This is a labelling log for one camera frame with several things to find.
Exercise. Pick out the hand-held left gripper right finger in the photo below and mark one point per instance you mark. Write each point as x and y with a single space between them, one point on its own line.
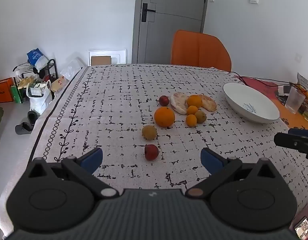
211 158

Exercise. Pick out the white bowl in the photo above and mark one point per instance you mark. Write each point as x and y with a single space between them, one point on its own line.
248 102

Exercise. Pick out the black shoe rack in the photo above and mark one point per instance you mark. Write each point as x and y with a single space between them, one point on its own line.
52 67

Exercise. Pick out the smartphone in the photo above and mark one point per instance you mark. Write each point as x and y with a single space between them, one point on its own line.
303 228

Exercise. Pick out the black-patterned white tablecloth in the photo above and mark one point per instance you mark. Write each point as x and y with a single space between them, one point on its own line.
119 100

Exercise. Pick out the peeled pomelo segment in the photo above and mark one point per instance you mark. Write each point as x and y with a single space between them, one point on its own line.
178 102
210 104

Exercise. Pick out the blue plastic bag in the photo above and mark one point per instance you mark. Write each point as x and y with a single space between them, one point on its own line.
35 56

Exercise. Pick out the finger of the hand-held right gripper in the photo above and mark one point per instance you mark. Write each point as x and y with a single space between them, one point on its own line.
293 142
299 132

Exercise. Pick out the grey door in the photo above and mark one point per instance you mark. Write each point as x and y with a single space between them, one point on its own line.
173 17

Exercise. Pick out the printed snack package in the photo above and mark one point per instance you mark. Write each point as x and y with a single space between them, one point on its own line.
304 82

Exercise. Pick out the white charger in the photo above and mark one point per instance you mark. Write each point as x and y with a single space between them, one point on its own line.
283 90

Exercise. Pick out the white plastic bag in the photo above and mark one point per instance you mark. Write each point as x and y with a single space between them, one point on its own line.
39 103

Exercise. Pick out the red table mat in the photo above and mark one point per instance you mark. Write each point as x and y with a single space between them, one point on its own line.
266 85

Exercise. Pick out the clear plastic bag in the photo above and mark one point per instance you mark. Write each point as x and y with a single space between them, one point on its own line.
71 68

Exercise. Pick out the brown-green kiwi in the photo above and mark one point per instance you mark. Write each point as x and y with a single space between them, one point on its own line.
149 132
200 116

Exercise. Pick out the beige paper bag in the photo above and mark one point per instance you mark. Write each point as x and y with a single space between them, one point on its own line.
57 83

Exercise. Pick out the white wall outlet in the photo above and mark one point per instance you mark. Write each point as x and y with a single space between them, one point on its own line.
298 57

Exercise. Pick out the small orange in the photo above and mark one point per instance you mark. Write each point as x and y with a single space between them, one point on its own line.
192 110
191 120

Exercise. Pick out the orange chair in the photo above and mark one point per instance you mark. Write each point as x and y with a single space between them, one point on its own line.
200 50

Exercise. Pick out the orange box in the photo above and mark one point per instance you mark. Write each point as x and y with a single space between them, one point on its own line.
3 90

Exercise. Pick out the dark slipper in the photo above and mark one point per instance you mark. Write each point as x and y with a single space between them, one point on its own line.
33 117
23 128

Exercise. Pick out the large orange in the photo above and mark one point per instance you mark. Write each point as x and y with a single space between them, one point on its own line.
164 116

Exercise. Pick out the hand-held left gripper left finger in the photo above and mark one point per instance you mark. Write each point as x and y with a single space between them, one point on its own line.
92 158

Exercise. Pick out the green box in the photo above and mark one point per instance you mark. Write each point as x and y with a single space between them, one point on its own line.
17 95

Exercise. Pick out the white framed board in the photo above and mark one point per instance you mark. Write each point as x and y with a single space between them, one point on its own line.
119 56

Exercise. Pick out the red plum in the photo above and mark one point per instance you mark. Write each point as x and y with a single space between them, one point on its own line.
151 152
164 100

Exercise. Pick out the brown cardboard piece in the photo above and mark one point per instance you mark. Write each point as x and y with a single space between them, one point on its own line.
101 60

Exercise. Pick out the medium orange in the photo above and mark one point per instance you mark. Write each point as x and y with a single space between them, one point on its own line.
194 101

